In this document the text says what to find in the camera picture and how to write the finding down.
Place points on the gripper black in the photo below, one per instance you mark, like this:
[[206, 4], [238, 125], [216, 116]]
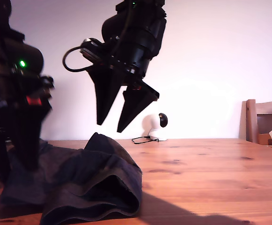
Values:
[[14, 89], [140, 63]]

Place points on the dark grey underwear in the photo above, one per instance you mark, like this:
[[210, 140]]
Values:
[[79, 178]]

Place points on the wooden chair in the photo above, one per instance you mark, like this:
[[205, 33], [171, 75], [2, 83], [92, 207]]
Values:
[[250, 117]]

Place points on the orange-brown box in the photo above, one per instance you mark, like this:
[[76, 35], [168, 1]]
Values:
[[264, 138]]

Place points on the white round security camera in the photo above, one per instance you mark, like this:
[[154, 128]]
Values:
[[163, 119]]

